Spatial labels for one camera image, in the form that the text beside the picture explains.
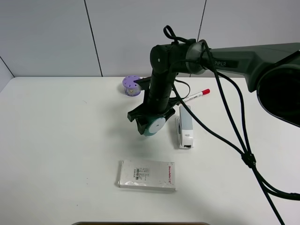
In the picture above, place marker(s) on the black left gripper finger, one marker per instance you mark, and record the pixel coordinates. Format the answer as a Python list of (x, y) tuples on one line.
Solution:
[(141, 125)]

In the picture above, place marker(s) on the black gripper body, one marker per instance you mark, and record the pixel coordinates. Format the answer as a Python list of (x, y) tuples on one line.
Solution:
[(156, 100)]

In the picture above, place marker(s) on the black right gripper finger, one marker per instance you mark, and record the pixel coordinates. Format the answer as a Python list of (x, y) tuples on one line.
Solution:
[(169, 113)]

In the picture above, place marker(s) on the teal round pencil sharpener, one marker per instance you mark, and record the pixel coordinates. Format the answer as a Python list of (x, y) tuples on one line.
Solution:
[(154, 125)]

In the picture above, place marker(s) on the dark green robot arm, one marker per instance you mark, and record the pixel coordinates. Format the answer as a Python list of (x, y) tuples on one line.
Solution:
[(272, 71)]

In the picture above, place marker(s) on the white grey stapler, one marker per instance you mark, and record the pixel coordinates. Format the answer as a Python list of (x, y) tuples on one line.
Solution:
[(184, 127)]

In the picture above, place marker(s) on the purple round container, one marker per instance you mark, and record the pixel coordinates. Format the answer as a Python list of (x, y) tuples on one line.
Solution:
[(131, 88)]

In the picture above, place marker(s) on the red capped whiteboard marker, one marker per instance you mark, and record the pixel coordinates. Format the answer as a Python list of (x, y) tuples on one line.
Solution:
[(196, 95)]

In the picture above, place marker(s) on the white flat cardboard box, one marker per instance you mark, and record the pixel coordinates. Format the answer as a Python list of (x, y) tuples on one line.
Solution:
[(147, 175)]

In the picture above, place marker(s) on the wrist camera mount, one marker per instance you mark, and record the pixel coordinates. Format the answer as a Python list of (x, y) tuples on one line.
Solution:
[(143, 84)]

